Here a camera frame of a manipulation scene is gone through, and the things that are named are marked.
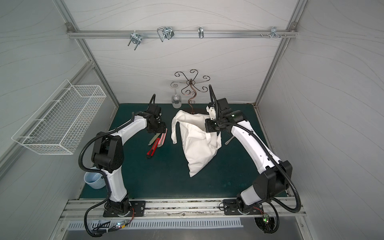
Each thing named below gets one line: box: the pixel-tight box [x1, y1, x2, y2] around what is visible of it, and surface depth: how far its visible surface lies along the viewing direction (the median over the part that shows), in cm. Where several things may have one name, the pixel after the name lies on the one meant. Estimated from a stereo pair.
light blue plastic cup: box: [84, 171, 106, 190], surface depth 78 cm
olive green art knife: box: [148, 133, 161, 146], surface depth 100 cm
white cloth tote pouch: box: [171, 110, 222, 178], surface depth 82 cm
